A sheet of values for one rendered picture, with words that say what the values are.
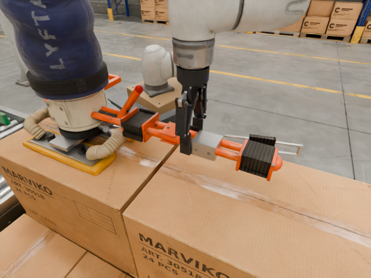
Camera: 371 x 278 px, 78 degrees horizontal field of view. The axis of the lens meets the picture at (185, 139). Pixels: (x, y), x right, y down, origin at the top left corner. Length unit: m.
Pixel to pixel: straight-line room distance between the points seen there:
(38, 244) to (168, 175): 0.68
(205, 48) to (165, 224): 0.41
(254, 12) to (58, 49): 0.48
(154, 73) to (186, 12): 0.99
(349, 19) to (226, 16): 7.25
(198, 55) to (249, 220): 0.41
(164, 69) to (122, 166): 0.82
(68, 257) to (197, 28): 0.95
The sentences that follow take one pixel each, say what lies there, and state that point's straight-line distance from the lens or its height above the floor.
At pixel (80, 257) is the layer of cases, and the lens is 1.08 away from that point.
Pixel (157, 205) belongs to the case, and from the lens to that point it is 0.63.
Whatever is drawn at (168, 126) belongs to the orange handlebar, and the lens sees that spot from 0.65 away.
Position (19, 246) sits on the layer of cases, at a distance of 1.23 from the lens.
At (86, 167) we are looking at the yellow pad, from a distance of 0.76.
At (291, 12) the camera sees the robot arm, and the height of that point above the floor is 1.38.
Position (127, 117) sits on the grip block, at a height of 1.09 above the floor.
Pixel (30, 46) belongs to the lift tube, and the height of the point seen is 1.30.
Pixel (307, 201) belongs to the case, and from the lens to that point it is 0.72.
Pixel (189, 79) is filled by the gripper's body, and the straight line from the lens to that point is 0.51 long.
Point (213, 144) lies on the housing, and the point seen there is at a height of 1.09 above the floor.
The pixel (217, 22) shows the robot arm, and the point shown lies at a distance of 0.48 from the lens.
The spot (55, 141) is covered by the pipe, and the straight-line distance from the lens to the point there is 0.86.
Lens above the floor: 1.44
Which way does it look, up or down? 36 degrees down
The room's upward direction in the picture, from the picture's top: straight up
